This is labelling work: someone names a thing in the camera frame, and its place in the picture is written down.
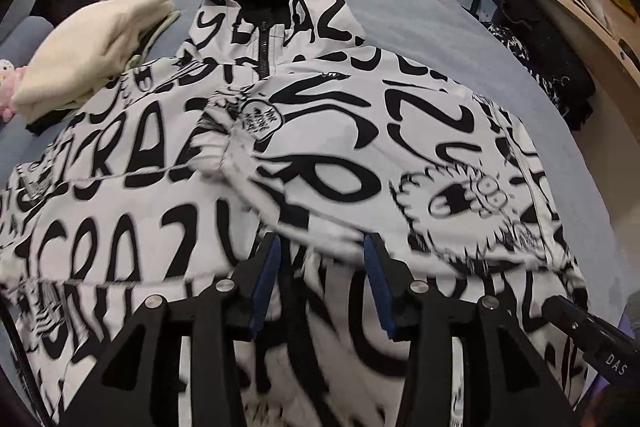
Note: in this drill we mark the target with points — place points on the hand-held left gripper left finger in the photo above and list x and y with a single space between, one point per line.
265 282

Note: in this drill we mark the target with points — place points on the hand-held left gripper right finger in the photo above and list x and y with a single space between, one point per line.
378 292

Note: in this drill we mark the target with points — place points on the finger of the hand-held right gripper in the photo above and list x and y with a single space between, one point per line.
590 337

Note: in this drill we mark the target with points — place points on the black and white printed jacket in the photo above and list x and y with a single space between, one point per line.
320 122

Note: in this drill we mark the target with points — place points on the black folded garment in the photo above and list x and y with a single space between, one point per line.
42 123

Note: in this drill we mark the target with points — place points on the black and white patterned cloth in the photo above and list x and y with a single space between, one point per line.
515 42

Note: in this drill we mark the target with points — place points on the cream fleece garment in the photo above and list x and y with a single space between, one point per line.
85 47

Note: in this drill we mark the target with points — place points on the pink and white plush toy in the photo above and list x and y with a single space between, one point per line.
7 97

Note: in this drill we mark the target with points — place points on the wooden shelf unit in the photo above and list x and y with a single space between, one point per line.
575 14

